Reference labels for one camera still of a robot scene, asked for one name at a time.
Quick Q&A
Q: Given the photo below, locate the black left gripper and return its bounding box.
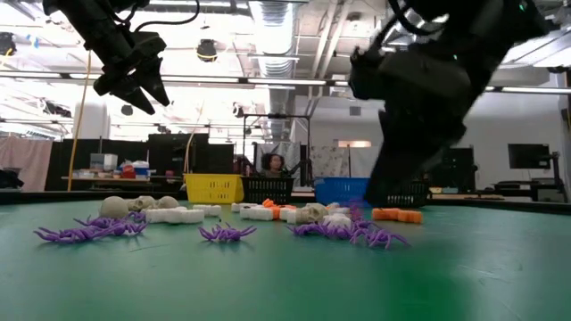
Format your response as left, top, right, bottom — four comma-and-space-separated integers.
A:
93, 48, 171, 116

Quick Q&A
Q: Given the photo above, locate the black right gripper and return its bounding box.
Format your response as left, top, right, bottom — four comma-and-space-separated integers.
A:
364, 48, 501, 207

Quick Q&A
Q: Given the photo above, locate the black plastic basket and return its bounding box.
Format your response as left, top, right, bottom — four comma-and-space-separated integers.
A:
403, 180, 432, 209
241, 176, 295, 206

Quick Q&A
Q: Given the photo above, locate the blue plastic basket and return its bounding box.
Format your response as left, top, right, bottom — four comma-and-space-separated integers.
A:
314, 176, 374, 208

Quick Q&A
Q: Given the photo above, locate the beige toy skull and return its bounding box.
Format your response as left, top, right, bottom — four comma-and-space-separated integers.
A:
294, 202, 330, 226
153, 195, 182, 210
98, 195, 130, 219
128, 194, 158, 212

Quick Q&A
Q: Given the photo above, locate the yellow plastic basket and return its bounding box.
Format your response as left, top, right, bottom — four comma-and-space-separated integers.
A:
183, 173, 245, 205

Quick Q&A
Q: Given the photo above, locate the white column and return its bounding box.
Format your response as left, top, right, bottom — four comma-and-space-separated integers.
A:
73, 98, 112, 140

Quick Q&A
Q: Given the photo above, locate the ceiling light strip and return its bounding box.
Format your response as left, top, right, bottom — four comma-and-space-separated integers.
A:
0, 70, 571, 95

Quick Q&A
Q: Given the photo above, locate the black ceiling-hung device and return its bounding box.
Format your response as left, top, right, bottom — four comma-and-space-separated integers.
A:
194, 38, 219, 63

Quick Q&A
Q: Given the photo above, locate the clear storage box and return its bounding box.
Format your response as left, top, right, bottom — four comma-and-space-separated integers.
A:
88, 153, 120, 171

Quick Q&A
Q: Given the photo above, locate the white patterned sheet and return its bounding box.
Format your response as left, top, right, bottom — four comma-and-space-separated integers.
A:
308, 144, 380, 179

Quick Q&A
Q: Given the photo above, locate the wooden work table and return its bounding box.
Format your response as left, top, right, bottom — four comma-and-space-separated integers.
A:
61, 175, 153, 184

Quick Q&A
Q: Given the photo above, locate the black computer monitor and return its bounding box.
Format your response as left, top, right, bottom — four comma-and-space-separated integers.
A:
507, 143, 551, 170

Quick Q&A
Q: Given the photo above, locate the black desk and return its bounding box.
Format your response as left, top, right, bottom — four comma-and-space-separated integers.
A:
492, 177, 568, 202

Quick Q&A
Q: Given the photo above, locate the pink curtain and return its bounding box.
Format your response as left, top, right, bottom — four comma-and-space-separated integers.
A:
0, 136, 54, 193

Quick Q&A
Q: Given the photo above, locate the person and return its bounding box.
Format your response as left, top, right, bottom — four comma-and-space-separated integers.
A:
260, 152, 289, 178

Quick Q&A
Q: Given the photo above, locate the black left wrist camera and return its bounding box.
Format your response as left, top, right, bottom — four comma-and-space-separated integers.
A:
130, 30, 169, 62

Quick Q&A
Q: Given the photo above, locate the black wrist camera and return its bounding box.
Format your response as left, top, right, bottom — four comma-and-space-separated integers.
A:
130, 30, 169, 62
348, 44, 473, 103

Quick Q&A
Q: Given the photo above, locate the yellow power cable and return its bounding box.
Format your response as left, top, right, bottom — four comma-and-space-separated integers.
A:
66, 48, 94, 193

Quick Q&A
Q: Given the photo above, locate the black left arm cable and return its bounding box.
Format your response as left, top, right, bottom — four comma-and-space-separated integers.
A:
133, 0, 201, 33

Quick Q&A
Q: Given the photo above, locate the black partition wall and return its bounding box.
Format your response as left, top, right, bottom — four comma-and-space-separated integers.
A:
44, 132, 236, 192

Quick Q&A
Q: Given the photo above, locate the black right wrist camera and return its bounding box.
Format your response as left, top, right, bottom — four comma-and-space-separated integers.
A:
348, 44, 473, 103

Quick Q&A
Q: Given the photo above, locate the silver ventilation duct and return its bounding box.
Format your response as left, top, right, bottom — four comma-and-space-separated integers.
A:
248, 0, 301, 140

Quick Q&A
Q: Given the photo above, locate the black metal frame stand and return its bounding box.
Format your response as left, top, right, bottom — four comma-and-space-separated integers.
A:
241, 112, 312, 187

